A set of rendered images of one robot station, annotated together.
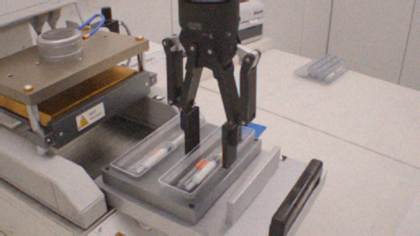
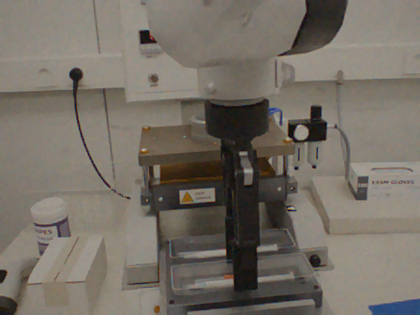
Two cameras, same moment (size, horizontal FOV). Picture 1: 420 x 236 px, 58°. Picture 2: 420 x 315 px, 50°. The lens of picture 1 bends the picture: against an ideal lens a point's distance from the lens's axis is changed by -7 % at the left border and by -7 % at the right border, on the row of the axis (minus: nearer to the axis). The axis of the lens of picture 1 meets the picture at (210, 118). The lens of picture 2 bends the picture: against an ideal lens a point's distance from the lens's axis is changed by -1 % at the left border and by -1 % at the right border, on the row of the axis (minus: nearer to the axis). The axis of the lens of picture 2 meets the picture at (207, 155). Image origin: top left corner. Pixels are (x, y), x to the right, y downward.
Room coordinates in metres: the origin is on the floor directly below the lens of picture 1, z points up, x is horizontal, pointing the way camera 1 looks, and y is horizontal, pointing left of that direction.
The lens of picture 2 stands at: (0.15, -0.39, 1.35)
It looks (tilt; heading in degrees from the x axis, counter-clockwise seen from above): 19 degrees down; 53
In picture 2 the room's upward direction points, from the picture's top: 3 degrees counter-clockwise
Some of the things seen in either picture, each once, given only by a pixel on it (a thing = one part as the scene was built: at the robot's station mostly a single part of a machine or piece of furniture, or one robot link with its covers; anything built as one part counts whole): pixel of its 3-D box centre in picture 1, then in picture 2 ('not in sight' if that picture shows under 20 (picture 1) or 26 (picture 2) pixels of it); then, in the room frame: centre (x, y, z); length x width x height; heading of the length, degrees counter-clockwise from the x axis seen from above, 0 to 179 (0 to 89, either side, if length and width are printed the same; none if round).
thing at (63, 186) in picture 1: (38, 174); (143, 227); (0.49, 0.27, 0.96); 0.25 x 0.05 x 0.07; 58
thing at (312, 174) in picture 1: (298, 197); not in sight; (0.41, -0.12, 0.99); 0.15 x 0.02 x 0.04; 148
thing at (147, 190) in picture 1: (184, 160); (235, 270); (0.51, 0.04, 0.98); 0.20 x 0.17 x 0.03; 148
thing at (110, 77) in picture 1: (69, 74); (217, 157); (0.65, 0.25, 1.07); 0.22 x 0.17 x 0.10; 148
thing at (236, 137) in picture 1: (241, 129); (247, 252); (0.46, -0.04, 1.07); 0.03 x 0.01 x 0.05; 59
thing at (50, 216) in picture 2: not in sight; (52, 229); (0.44, 0.66, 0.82); 0.09 x 0.09 x 0.15
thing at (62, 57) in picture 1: (61, 61); (220, 142); (0.68, 0.28, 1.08); 0.31 x 0.24 x 0.13; 148
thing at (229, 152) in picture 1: (229, 142); (245, 264); (0.47, -0.03, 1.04); 0.03 x 0.01 x 0.07; 149
